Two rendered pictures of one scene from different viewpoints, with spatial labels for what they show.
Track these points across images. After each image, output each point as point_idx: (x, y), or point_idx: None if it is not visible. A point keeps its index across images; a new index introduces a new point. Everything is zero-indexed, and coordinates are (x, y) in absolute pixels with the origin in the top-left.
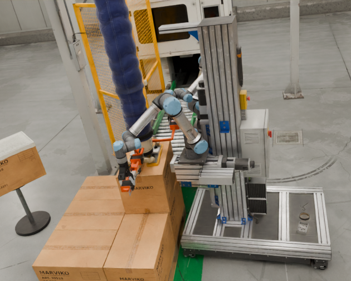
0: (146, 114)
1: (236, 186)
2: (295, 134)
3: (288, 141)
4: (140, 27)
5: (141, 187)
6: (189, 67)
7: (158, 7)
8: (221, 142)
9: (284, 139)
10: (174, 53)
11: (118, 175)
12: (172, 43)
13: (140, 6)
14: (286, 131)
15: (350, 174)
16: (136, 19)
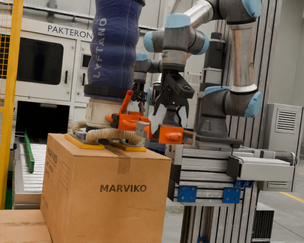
0: (196, 12)
1: (242, 212)
2: (181, 208)
3: (180, 213)
4: None
5: (122, 187)
6: (35, 131)
7: (28, 38)
8: (238, 128)
9: (173, 211)
10: (34, 99)
11: (158, 99)
12: (34, 86)
13: (3, 30)
14: (169, 205)
15: (272, 239)
16: None
